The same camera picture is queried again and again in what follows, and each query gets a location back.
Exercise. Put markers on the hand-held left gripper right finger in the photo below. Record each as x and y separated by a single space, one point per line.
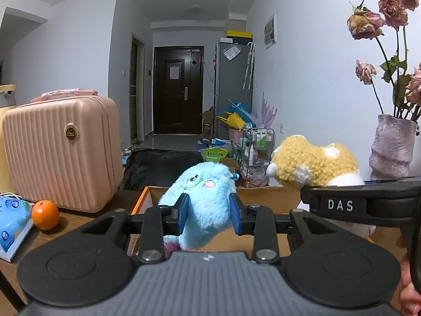
235 210

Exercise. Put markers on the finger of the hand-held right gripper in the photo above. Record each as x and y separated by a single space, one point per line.
378 187

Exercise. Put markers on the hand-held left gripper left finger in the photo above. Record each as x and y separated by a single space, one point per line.
184 210

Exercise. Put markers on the blue plush toy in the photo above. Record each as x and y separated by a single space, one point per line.
204 197

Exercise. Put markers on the red cardboard box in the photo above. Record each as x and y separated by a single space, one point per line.
256 196

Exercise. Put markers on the yellow white hamster plush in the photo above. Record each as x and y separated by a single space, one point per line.
312 161

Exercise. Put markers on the person's right hand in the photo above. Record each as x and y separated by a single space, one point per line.
411 301

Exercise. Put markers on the purple textured vase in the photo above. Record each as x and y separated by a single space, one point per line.
391 148

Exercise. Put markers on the black bag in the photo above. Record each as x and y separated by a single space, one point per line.
158 168

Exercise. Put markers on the green snack bag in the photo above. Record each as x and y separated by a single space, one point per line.
215 155

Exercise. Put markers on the pink bucket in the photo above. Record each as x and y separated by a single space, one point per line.
236 135

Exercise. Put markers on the brown floor carton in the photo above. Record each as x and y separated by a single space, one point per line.
208 121

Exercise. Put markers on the blue plastic rack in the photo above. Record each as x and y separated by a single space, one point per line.
240 108

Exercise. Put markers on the purple feather decoration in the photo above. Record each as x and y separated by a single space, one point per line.
268 112

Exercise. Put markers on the dark entrance door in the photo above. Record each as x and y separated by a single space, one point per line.
177 105

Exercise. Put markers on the grey refrigerator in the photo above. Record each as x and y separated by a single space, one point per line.
230 82

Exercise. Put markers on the pink ribbed suitcase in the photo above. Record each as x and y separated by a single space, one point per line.
59 154

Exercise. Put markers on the paper notice on door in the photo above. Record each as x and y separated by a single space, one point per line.
174 73

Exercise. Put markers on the orange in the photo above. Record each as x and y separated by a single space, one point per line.
45 215

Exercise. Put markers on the white folded umbrella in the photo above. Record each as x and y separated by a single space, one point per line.
249 65

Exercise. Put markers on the clear plastic bag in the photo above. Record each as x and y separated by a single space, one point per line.
232 52

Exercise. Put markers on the bouquet of dried roses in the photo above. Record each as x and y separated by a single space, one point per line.
365 23

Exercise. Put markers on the pink fuzzy cloth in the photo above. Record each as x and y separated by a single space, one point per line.
62 94

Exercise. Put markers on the blue wet wipes pack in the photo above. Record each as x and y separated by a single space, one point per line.
13 223

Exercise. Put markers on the yellow black box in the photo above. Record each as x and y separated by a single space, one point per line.
239 34

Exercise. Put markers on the yellow thermos bottle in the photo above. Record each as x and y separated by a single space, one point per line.
5 138

